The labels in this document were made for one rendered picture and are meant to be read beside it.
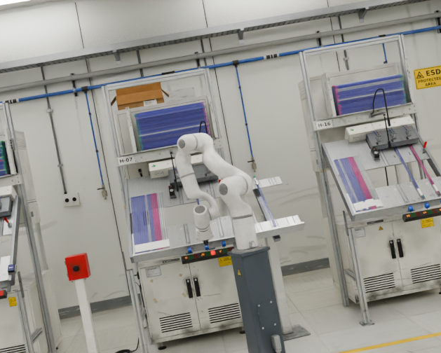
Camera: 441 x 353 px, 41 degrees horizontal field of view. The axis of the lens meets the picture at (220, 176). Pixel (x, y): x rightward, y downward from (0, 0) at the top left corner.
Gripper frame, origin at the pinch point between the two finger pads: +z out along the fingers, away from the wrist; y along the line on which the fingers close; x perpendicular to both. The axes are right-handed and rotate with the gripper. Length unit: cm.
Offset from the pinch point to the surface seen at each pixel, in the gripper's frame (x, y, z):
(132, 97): 136, -35, -19
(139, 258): 2.3, -43.1, 6.5
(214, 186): 51, 13, 5
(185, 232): 14.8, -12.0, 5.3
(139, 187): 63, -39, 5
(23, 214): 65, -124, 13
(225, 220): 19.2, 15.3, 5.4
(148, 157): 80, -29, -6
